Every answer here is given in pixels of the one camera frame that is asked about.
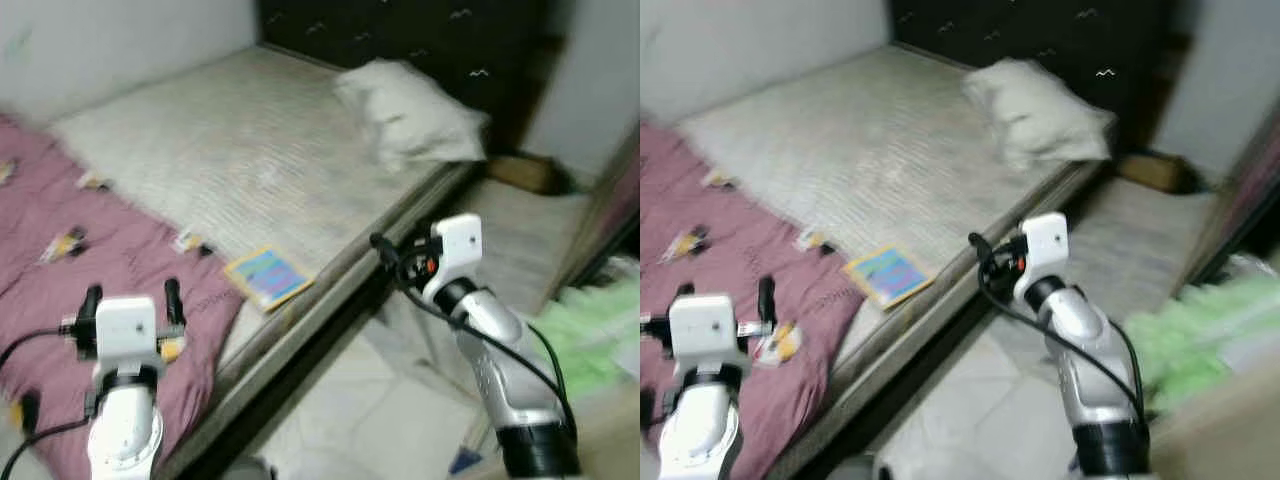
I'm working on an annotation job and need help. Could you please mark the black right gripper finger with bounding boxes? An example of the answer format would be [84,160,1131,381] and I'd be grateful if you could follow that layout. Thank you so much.
[967,231,996,281]
[369,232,401,286]

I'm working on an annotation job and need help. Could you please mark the blue book with yellow border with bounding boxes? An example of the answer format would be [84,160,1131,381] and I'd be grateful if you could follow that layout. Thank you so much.
[843,243,936,311]
[222,246,317,314]

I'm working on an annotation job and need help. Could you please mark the white pillow with tree print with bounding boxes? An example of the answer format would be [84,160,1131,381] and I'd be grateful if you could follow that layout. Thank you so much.
[333,58,491,174]
[962,57,1116,171]

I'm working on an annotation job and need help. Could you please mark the purple cartoon print duvet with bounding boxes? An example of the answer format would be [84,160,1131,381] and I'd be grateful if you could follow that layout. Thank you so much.
[0,112,246,480]
[640,120,861,480]

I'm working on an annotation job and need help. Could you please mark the brown floor mat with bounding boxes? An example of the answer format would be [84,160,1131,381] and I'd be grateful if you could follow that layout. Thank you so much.
[1113,150,1188,194]
[487,153,558,197]

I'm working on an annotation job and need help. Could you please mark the white quilted mattress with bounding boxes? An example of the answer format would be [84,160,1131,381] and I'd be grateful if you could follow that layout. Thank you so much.
[675,45,1101,311]
[45,45,471,311]

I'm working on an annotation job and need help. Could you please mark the black tufted headboard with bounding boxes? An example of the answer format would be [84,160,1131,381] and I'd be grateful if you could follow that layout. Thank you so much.
[888,0,1181,151]
[257,0,551,151]

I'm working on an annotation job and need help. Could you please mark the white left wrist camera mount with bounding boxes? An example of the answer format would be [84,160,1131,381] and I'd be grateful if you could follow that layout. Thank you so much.
[95,296,159,367]
[667,292,739,367]

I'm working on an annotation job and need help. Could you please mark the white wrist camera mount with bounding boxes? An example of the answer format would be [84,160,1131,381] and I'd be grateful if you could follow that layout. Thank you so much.
[95,296,159,367]
[1022,211,1070,279]
[432,213,484,283]
[667,292,739,367]

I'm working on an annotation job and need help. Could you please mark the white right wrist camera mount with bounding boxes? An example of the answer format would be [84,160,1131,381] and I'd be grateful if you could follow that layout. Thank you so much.
[432,213,484,283]
[1022,211,1070,279]

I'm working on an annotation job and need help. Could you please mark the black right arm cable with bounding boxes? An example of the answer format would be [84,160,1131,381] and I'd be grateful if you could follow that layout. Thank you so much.
[380,245,571,441]
[975,245,1149,441]

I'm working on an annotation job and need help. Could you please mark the dark bed frame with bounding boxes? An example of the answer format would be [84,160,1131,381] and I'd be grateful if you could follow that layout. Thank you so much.
[155,160,481,480]
[765,160,1106,480]

